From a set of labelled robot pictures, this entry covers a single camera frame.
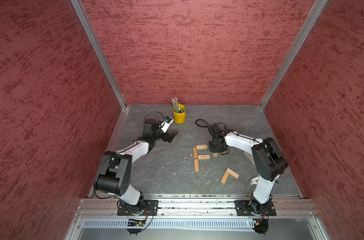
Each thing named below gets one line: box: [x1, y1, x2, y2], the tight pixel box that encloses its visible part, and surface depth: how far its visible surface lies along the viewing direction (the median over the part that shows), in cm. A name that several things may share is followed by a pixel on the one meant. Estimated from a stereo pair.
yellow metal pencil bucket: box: [172, 104, 186, 124], surface depth 107 cm
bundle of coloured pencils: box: [171, 97, 185, 113], surface depth 105 cm
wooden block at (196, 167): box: [194, 159, 200, 172], surface depth 89 cm
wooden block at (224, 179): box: [220, 171, 230, 185], surface depth 85 cm
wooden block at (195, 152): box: [193, 147, 198, 159], surface depth 94 cm
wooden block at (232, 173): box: [226, 167, 240, 179], surface depth 87 cm
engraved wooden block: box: [198, 154, 210, 160], surface depth 94 cm
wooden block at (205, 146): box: [196, 144, 208, 150], surface depth 99 cm
